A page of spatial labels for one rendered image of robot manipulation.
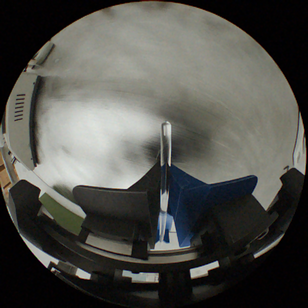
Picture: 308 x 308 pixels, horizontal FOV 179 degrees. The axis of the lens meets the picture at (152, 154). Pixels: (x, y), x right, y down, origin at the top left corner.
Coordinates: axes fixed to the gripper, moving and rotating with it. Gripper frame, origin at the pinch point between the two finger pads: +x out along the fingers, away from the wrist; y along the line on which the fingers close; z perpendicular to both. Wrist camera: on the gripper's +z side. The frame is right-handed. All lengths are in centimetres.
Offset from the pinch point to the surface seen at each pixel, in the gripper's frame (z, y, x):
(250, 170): -1.9, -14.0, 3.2
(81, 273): -246, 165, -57
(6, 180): -31, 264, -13
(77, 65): 13.1, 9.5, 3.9
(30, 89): 14.7, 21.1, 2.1
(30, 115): 10.2, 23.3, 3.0
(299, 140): 6, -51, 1
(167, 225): -10.1, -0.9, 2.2
